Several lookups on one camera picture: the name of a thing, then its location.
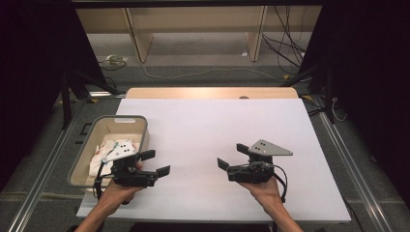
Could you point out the white fruit print pants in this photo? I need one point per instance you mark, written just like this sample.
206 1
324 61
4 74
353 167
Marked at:
99 158

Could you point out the aluminium floor rail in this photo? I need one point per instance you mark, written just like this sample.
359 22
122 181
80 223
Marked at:
357 180
42 174

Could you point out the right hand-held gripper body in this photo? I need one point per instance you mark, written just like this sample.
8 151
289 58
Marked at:
251 170

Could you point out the person's right hand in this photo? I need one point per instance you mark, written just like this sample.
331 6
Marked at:
264 193

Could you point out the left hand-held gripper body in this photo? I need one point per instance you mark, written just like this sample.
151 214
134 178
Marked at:
129 174

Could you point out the black metal stand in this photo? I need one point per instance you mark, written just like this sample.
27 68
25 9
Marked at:
66 96
328 90

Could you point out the beige bin with grey rim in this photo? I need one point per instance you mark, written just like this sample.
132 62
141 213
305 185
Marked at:
106 128

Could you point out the black curtain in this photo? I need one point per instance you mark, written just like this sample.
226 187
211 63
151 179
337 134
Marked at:
370 80
29 80

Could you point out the light wooden desk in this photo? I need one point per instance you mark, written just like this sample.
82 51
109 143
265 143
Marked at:
193 19

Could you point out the person's left hand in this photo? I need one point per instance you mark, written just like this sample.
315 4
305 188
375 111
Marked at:
121 193

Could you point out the light wooden table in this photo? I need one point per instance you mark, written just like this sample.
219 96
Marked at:
209 92

